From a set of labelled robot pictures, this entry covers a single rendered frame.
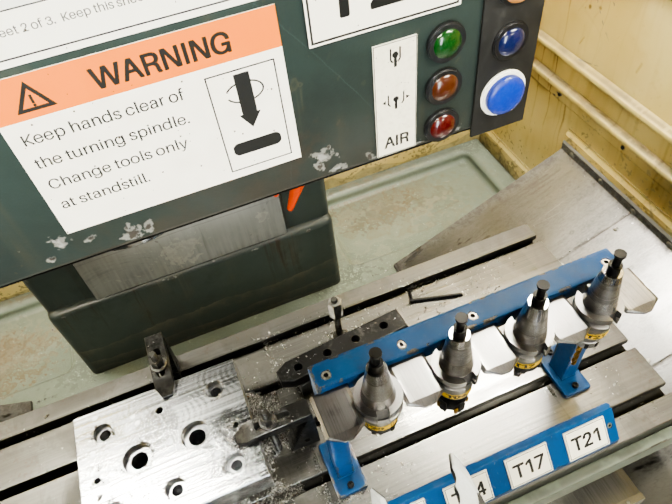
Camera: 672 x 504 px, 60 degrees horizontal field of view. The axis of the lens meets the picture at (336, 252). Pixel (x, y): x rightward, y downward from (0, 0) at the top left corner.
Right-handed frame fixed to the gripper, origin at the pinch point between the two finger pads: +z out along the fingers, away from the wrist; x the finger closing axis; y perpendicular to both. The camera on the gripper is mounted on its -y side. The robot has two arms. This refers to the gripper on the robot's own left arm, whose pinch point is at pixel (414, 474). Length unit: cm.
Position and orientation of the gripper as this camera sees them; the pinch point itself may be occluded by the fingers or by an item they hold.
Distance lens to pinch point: 74.6
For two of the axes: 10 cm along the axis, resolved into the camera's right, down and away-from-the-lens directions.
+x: 9.3, -3.4, 1.8
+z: -3.7, -7.1, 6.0
